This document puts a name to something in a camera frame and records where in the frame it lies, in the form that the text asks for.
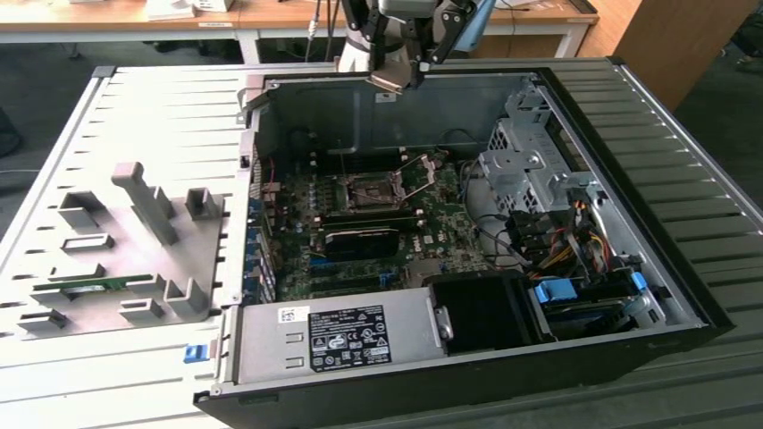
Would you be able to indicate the wooden desk white frame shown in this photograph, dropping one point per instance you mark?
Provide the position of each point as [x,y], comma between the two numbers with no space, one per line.
[281,18]
[90,20]

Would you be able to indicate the chipset heatsink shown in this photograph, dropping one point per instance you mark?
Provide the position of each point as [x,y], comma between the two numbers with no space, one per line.
[426,273]

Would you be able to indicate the blue plastic latch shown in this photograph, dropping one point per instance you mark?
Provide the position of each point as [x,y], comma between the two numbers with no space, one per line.
[638,282]

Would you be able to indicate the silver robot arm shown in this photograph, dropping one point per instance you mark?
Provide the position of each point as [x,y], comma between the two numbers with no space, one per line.
[357,56]

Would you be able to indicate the blue expansion slot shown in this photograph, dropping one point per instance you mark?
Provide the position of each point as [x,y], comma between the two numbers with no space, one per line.
[321,263]

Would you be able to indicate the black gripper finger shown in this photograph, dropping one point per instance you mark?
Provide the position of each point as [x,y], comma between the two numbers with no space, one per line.
[363,22]
[453,22]

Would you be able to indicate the CPU socket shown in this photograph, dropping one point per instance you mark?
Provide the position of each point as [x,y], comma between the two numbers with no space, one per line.
[373,193]

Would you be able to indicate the black fan shroud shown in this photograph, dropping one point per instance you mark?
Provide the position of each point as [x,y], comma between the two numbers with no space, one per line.
[477,313]

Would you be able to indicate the black PC case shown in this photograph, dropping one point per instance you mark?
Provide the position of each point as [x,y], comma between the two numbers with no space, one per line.
[418,397]

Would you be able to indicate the black graphics card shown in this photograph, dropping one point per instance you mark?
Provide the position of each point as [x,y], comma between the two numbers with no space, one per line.
[361,246]

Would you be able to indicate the grey plastic parts rack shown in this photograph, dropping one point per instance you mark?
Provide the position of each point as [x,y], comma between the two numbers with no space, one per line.
[131,263]

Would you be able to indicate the silver metal drive cage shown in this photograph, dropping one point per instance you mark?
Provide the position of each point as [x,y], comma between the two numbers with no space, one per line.
[520,179]

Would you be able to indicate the white printed box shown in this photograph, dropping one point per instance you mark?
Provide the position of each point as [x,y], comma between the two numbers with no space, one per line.
[215,4]

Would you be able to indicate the silver CPU chip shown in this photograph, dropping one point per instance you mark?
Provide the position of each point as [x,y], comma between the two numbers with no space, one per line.
[390,76]

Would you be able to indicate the wooden cabinet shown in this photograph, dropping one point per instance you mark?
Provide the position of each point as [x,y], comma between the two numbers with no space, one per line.
[674,44]

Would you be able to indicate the black swivel chair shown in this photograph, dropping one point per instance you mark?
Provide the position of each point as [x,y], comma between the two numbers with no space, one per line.
[749,44]

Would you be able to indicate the blue table clip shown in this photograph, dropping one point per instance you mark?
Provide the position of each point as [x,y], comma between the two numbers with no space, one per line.
[195,353]

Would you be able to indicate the silver power supply unit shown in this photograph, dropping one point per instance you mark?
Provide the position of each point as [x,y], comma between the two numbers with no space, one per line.
[269,330]

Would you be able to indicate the green motherboard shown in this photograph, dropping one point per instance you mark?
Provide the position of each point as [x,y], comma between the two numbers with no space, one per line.
[445,232]

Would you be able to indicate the black expansion slot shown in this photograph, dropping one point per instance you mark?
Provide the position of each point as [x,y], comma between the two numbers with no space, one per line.
[346,282]

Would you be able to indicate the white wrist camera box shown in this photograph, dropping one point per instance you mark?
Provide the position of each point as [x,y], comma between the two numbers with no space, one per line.
[411,8]

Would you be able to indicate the white case sticker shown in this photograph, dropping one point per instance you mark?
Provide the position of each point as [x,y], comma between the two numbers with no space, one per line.
[386,98]

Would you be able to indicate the green RAM stick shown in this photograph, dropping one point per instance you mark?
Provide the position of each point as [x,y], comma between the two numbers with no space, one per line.
[370,222]
[90,286]

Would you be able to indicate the black hard disk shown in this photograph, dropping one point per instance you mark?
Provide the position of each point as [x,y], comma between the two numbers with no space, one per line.
[588,317]

